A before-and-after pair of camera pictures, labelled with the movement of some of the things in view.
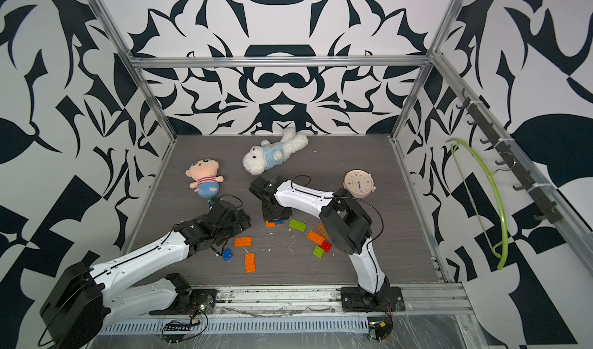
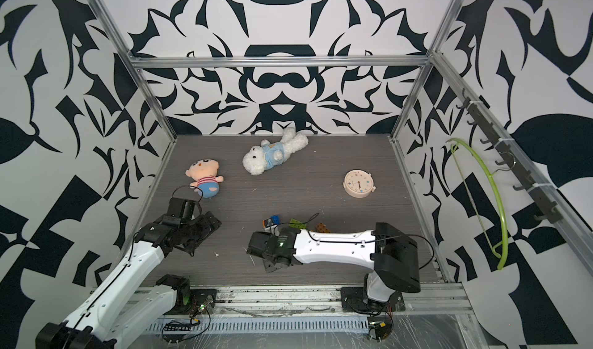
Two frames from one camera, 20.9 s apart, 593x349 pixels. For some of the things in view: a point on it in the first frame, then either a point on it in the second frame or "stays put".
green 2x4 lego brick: (297, 225) stays put
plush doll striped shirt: (205, 172) stays put
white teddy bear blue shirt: (258, 159) stays put
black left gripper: (241, 225) -> (210, 226)
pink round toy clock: (360, 183) stays put
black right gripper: (284, 213) -> (267, 266)
